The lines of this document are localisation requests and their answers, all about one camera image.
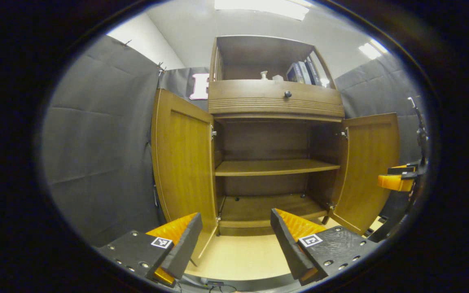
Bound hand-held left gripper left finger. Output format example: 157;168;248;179
96;212;203;287

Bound wooden inner shelf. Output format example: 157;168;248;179
215;159;341;177

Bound small ceiling light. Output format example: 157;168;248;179
359;39;389;60

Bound wooden drawer with black knob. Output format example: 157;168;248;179
208;79;345;118

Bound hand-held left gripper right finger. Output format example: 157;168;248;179
270;208;379;286

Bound black backdrop cloth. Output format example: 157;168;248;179
41;35;426;247

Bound wooden shoe cabinet door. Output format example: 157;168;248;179
151;88;219;261
331;113;401;236

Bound dark blue book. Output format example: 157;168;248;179
286;62;305;84

